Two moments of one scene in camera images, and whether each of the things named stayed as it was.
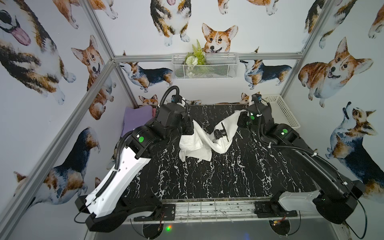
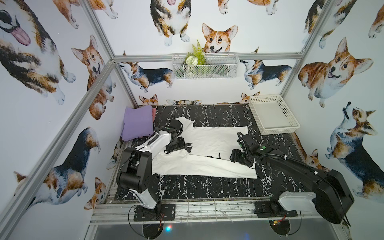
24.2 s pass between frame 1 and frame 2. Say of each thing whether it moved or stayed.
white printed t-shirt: moved
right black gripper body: moved
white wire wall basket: stayed
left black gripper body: moved
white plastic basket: stayed
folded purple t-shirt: stayed
